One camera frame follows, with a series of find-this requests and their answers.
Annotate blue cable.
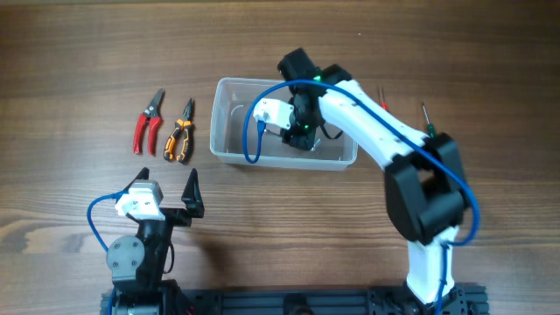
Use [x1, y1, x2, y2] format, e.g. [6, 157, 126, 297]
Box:
[241, 78, 482, 315]
[86, 191, 130, 315]

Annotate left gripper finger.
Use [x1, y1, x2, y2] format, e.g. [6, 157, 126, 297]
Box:
[181, 168, 205, 218]
[123, 167, 150, 192]

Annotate right blue cable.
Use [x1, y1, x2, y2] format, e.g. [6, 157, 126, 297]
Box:
[241, 78, 482, 315]

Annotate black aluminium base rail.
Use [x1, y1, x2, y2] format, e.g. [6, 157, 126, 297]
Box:
[99, 284, 490, 315]

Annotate red handled cutting pliers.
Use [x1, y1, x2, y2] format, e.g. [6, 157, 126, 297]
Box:
[132, 88, 165, 156]

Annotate green handled screwdriver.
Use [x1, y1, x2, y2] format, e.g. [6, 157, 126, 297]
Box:
[421, 101, 437, 137]

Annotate red black screwdriver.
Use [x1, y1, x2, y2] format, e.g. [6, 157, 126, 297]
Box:
[378, 86, 389, 112]

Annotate silver socket wrench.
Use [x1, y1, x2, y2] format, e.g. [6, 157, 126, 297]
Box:
[310, 138, 321, 151]

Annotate clear plastic container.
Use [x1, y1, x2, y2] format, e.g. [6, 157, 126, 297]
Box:
[210, 78, 358, 171]

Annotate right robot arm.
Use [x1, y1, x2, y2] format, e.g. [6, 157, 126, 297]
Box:
[277, 48, 480, 312]

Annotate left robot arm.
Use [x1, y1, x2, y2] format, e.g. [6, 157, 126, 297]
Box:
[100, 167, 205, 314]

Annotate orange black needle-nose pliers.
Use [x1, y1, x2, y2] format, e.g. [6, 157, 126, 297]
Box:
[164, 98, 194, 165]

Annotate left blue cable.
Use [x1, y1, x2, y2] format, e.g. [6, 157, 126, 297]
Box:
[86, 191, 130, 315]

